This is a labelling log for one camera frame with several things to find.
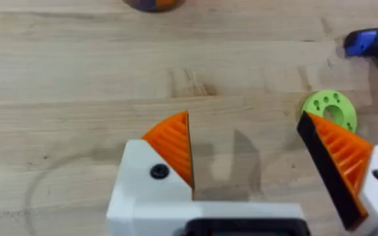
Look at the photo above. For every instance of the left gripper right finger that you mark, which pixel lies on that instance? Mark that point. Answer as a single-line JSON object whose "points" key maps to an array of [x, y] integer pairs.
{"points": [[343, 157]]}

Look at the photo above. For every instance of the orange tub with toys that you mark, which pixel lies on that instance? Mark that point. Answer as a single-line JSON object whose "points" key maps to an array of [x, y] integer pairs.
{"points": [[154, 5]]}

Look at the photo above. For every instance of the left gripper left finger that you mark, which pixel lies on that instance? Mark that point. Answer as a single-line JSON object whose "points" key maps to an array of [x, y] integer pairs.
{"points": [[149, 164]]}

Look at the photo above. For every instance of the green disc with holes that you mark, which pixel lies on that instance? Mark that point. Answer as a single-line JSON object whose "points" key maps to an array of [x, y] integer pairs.
{"points": [[340, 103]]}

